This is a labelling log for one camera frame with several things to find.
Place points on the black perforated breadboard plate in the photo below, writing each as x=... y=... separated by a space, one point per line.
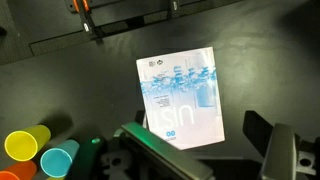
x=13 y=43

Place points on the blue plastic cup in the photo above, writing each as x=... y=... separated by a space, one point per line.
x=58 y=160

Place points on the yellow plastic cup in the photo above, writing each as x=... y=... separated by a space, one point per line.
x=23 y=143

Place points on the white blue UIST book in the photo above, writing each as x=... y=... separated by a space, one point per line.
x=181 y=100

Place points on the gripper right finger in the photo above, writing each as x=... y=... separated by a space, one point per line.
x=280 y=153

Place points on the black orange spring clamp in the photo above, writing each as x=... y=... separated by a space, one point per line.
x=86 y=20

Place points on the orange plastic cup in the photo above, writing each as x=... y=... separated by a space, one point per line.
x=18 y=171

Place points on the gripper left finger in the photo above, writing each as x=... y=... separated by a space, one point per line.
x=160 y=150

